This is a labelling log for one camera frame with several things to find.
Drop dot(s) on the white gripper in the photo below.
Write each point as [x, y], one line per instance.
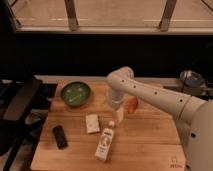
[114, 99]

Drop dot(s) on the white bottle with label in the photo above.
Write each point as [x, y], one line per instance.
[105, 142]

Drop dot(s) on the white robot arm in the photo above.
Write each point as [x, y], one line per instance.
[195, 112]

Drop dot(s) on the white sponge block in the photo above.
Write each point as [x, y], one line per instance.
[92, 123]

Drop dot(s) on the wooden cutting board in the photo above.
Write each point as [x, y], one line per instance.
[81, 139]

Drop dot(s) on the green bowl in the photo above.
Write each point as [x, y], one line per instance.
[75, 94]

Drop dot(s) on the black rectangular device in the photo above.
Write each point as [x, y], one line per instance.
[60, 137]

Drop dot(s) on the metal pot with blue inside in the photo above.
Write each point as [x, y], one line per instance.
[191, 82]

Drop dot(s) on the black office chair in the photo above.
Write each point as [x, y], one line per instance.
[31, 94]

